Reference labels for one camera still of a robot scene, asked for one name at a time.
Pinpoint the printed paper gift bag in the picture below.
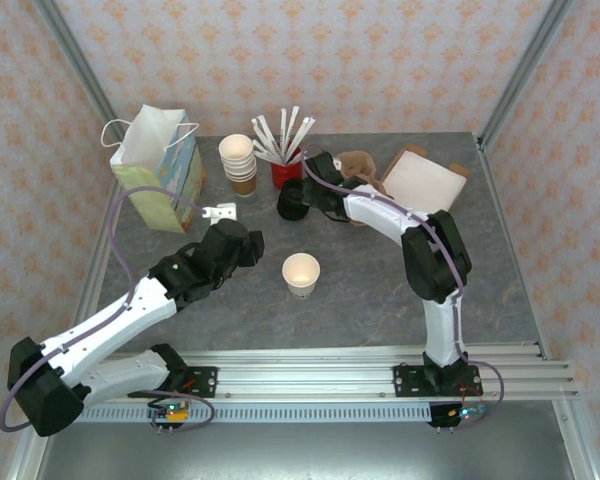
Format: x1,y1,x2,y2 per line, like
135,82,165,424
101,103,207,235

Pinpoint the small circuit board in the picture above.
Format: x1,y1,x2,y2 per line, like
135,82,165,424
449,405,490,421
147,401,191,424

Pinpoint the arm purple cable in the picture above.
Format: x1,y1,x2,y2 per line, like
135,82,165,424
302,144,505,431
0,185,216,432

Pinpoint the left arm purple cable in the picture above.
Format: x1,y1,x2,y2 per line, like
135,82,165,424
0,185,216,432

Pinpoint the brown pulp cup carrier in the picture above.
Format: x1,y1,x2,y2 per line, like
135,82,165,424
352,174,387,229
339,149,381,181

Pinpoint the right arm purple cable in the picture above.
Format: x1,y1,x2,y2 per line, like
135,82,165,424
302,144,505,431

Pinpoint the white napkin stack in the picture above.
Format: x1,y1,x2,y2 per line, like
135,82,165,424
382,149,467,214

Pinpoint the grey slotted cable duct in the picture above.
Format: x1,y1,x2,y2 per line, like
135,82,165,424
74,403,434,425

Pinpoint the grey metal sheet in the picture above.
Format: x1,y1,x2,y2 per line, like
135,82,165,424
37,422,579,480

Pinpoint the aluminium frame post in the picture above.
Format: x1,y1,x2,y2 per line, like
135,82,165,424
32,0,134,154
477,0,576,154

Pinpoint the brown cardboard napkin tray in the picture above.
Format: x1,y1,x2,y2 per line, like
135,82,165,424
377,143,472,214

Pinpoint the red straw holder cup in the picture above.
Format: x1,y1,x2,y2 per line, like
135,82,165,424
271,142,306,191

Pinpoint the white paper coffee cup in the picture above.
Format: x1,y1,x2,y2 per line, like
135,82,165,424
281,252,322,299

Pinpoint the aluminium table side rail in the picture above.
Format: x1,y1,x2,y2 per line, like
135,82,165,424
4,139,139,480
474,133,599,480

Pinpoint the black plastic cup lid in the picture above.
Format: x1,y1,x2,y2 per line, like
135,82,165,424
276,178,311,221

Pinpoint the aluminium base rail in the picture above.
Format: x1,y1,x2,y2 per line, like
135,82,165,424
39,342,580,401

